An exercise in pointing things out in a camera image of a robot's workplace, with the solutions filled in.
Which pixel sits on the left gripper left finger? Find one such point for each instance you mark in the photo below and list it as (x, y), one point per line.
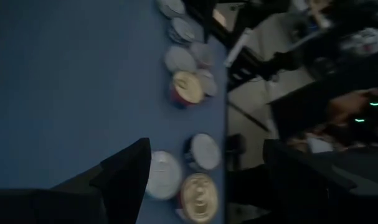
(126, 174)

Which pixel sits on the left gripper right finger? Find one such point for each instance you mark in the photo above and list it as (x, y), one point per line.
(300, 186)

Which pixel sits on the silver-lid seafood can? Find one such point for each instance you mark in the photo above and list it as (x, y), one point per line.
(171, 6)
(202, 53)
(184, 29)

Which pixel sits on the teal can silver lid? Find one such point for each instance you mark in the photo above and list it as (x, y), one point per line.
(163, 174)

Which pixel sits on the black desk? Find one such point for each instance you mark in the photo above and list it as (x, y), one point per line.
(300, 112)

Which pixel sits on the blue tuna can silver lid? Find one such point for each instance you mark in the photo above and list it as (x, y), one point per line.
(204, 152)

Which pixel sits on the person's hand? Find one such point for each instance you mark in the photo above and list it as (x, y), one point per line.
(350, 105)

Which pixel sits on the blue table mat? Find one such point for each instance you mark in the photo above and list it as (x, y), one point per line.
(67, 77)

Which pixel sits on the green-white can silver lid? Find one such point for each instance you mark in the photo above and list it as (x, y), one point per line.
(180, 59)

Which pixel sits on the white strip on frame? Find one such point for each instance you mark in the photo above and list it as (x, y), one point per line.
(238, 46)

